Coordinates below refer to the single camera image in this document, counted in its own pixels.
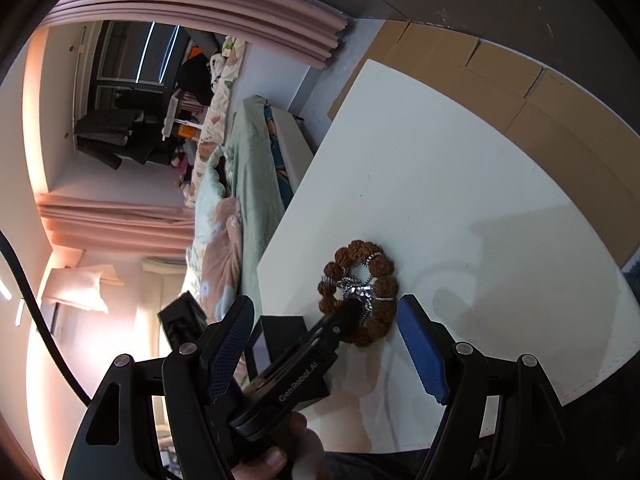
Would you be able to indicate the cartoon print bed cover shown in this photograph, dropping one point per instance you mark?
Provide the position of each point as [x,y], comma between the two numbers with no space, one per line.
[280,160]

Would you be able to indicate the green bed sheet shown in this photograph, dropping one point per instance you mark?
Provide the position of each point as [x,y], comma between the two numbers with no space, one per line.
[255,175]

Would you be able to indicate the dark framed window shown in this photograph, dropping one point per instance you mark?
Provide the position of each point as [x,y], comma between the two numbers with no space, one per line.
[135,55]

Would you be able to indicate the small white folding desk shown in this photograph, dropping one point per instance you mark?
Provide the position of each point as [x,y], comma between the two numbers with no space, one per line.
[182,110]

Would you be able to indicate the pink floral blanket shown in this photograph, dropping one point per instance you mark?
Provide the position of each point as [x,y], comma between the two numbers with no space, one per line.
[222,260]

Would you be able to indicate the pink curtain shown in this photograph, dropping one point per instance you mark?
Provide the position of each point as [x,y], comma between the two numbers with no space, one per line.
[110,220]
[200,15]

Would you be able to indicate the white air conditioner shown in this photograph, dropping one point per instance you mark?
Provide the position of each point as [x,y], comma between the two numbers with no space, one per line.
[162,265]

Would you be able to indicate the person's left hand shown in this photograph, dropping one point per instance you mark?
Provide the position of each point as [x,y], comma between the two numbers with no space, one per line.
[270,460]

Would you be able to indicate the white side table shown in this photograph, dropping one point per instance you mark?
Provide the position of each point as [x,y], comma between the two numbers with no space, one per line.
[450,185]

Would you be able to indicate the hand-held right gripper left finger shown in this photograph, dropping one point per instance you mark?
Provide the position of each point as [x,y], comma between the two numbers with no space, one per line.
[227,350]

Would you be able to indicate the black bag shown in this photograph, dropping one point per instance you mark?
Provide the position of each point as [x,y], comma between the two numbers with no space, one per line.
[197,80]

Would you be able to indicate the pile of stuffed toys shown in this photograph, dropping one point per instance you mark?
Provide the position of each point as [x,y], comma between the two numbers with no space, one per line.
[181,170]

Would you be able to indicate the floral window seat cushion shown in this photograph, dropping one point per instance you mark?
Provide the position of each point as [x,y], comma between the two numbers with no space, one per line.
[215,110]

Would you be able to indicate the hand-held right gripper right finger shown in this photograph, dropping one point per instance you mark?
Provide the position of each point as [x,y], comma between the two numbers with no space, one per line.
[425,355]

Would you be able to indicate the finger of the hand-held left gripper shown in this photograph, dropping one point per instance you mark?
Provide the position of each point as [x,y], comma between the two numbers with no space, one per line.
[330,321]
[346,332]

